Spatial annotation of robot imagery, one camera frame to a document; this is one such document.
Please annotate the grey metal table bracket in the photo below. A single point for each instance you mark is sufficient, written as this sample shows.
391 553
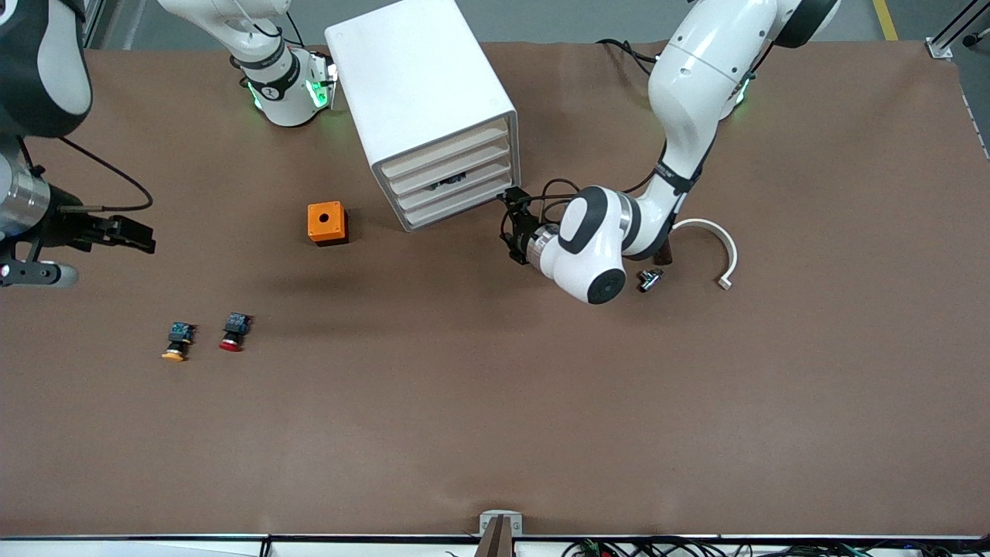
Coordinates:
487 522

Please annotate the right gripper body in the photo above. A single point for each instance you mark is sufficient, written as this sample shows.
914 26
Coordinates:
63 228

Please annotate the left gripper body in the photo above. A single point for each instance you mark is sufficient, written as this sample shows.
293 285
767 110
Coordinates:
523 230

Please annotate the red push button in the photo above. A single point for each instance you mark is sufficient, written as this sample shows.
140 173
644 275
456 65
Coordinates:
234 325

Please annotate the brown wedge post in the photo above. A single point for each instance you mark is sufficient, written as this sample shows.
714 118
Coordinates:
496 541

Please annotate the orange box with hole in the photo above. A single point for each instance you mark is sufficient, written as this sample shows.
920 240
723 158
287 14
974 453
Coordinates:
336 213

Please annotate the small silver metal part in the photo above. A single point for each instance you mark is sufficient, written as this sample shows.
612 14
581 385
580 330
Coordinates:
650 280

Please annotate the green push button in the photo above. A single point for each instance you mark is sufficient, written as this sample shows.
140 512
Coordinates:
452 182

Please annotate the yellow push button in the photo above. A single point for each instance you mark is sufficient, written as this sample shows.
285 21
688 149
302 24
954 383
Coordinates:
179 334

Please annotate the aluminium frame profile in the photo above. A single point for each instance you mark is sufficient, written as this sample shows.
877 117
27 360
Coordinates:
91 23
940 48

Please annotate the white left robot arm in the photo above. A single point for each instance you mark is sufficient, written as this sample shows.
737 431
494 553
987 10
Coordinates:
696 85

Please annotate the dark brown ridged block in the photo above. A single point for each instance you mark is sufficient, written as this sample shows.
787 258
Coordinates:
665 255

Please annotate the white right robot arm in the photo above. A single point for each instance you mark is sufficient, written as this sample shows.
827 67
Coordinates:
62 70

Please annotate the white curved plastic arc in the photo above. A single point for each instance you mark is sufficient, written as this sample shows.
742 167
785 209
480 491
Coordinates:
725 241

